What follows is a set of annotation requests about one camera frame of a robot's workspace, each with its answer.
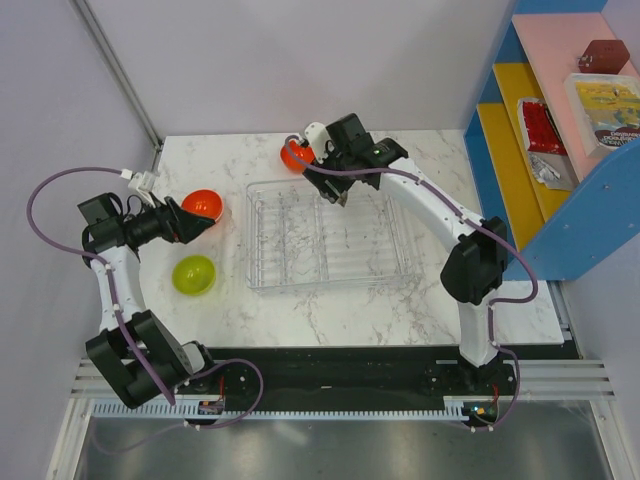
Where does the crumpled silver wrapper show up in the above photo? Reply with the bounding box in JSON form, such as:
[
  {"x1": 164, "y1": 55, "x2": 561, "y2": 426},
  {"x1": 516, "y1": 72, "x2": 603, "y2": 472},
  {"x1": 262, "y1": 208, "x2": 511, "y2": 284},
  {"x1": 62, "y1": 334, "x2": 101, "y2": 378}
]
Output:
[{"x1": 527, "y1": 152, "x2": 573, "y2": 191}]

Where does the yellow-green bowl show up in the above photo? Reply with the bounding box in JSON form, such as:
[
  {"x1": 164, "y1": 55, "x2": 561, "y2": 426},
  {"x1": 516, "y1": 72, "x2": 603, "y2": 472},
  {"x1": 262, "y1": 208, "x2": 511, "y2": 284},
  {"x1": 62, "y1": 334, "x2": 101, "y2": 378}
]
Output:
[{"x1": 171, "y1": 255, "x2": 217, "y2": 296}]

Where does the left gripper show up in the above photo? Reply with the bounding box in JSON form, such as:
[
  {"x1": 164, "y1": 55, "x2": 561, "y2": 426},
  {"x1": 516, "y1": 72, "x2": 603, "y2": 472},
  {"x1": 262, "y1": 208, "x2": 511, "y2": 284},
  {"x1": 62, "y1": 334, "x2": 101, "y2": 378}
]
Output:
[{"x1": 121, "y1": 192, "x2": 214, "y2": 246}]

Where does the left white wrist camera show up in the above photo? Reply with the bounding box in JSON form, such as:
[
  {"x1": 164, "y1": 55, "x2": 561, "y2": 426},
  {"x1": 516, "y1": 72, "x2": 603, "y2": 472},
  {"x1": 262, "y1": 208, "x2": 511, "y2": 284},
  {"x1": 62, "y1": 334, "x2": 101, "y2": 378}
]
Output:
[{"x1": 120, "y1": 169, "x2": 157, "y2": 205}]

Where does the white slotted cable duct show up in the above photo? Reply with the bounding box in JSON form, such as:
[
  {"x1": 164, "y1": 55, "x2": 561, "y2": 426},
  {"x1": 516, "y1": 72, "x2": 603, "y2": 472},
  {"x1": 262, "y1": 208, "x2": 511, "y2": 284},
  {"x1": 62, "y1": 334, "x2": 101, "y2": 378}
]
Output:
[{"x1": 91, "y1": 399, "x2": 470, "y2": 421}]

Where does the clear box with yellow print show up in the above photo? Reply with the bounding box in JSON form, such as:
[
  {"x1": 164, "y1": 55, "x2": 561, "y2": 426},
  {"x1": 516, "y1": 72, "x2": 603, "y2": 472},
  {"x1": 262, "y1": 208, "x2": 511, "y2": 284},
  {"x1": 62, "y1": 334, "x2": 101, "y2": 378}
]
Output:
[{"x1": 564, "y1": 73, "x2": 639, "y2": 160}]

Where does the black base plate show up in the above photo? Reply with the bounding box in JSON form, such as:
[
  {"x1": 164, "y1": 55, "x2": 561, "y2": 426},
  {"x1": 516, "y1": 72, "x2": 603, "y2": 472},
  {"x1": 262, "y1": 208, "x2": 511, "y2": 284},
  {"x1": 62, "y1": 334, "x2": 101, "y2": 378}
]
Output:
[{"x1": 159, "y1": 343, "x2": 526, "y2": 411}]

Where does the clear wire dish rack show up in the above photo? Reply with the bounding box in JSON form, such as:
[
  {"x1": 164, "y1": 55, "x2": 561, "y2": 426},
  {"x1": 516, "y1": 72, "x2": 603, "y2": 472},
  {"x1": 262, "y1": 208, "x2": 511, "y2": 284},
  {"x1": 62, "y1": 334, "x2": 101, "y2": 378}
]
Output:
[{"x1": 244, "y1": 178, "x2": 415, "y2": 294}]

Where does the orange bowl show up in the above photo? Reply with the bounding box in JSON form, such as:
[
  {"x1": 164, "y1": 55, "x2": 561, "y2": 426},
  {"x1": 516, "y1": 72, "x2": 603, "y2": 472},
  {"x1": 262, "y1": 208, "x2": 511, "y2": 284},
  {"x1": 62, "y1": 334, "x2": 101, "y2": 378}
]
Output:
[
  {"x1": 280, "y1": 140, "x2": 315, "y2": 174},
  {"x1": 181, "y1": 189, "x2": 224, "y2": 222}
]

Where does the purple cable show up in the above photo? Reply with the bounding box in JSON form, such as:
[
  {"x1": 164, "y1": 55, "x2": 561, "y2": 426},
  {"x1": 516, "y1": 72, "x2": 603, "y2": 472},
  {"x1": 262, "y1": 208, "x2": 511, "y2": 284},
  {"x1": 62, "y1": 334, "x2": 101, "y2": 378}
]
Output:
[
  {"x1": 25, "y1": 167, "x2": 266, "y2": 456},
  {"x1": 284, "y1": 133, "x2": 540, "y2": 434}
]

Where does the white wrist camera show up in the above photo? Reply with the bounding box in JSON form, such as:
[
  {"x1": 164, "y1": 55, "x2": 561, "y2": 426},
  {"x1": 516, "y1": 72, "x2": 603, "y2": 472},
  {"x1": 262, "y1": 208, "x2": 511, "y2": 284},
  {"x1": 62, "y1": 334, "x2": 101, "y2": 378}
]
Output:
[
  {"x1": 303, "y1": 122, "x2": 331, "y2": 164},
  {"x1": 120, "y1": 169, "x2": 157, "y2": 205}
]

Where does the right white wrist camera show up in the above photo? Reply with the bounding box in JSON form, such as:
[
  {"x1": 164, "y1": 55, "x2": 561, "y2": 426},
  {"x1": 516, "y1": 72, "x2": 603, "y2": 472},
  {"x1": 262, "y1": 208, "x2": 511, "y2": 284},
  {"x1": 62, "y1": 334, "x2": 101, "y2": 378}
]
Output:
[{"x1": 303, "y1": 122, "x2": 331, "y2": 164}]

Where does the dark red box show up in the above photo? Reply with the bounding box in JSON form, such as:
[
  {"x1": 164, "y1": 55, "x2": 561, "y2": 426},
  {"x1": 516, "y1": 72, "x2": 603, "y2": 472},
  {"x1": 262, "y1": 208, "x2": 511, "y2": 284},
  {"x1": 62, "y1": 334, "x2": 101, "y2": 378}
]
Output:
[{"x1": 577, "y1": 39, "x2": 630, "y2": 75}]

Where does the colourful shelf unit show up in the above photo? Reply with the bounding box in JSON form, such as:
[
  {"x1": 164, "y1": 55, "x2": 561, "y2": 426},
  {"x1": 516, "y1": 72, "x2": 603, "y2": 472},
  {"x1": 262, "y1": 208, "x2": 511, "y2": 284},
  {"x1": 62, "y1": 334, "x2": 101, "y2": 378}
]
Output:
[{"x1": 464, "y1": 1, "x2": 639, "y2": 281}]

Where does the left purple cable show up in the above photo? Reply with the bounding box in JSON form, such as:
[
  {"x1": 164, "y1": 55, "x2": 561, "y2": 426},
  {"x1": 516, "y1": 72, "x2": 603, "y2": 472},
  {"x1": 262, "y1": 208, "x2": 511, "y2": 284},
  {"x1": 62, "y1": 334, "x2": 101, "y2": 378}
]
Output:
[{"x1": 25, "y1": 167, "x2": 266, "y2": 456}]

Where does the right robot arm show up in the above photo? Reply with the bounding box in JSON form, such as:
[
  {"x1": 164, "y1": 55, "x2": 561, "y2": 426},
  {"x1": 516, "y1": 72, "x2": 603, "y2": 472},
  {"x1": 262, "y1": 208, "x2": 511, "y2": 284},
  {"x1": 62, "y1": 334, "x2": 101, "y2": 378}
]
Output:
[{"x1": 299, "y1": 114, "x2": 507, "y2": 394}]

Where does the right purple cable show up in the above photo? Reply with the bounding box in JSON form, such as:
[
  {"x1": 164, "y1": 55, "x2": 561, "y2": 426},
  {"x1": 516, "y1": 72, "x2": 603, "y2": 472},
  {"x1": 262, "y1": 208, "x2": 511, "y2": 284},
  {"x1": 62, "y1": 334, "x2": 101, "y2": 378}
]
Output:
[{"x1": 284, "y1": 133, "x2": 540, "y2": 434}]

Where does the red packet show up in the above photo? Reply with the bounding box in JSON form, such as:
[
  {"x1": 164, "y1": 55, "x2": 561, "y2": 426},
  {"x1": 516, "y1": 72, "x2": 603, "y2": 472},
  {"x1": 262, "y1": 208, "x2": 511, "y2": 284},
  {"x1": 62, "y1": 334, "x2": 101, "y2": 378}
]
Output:
[{"x1": 517, "y1": 97, "x2": 567, "y2": 156}]

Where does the aluminium frame rail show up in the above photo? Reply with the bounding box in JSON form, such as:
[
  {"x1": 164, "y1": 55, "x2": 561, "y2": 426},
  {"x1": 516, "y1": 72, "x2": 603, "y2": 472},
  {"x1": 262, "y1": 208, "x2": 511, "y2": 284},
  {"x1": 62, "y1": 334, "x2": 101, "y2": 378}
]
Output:
[{"x1": 70, "y1": 0, "x2": 163, "y2": 152}]

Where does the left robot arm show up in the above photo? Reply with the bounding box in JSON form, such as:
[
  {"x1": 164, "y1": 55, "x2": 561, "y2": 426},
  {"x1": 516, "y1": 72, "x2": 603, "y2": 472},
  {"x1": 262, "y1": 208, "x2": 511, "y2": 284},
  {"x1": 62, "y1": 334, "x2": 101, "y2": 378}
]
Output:
[{"x1": 78, "y1": 193, "x2": 220, "y2": 409}]

